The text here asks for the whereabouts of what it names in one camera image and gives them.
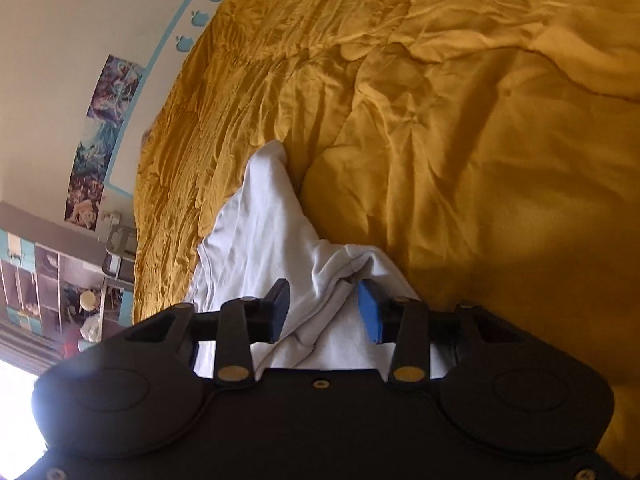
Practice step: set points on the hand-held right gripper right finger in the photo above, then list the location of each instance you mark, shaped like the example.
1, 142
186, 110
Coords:
369, 316

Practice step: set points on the blue and white headboard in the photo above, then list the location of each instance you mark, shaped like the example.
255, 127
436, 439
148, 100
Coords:
150, 75

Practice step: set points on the wooden shelf unit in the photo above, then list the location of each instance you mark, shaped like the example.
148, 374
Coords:
47, 285

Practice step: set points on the white printed sweatshirt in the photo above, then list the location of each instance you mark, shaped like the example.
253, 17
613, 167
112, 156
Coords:
280, 240

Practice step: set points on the plush toys on shelf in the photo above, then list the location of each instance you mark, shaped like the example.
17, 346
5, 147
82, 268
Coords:
86, 317

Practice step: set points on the colourful wall poster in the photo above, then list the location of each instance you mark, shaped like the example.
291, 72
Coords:
102, 140

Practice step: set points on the mustard yellow bedspread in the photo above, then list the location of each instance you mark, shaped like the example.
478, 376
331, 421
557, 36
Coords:
425, 135

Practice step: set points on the grey metal chair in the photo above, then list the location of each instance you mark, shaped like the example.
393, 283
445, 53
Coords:
119, 252

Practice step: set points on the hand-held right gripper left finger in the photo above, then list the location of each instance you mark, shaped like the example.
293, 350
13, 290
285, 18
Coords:
278, 312

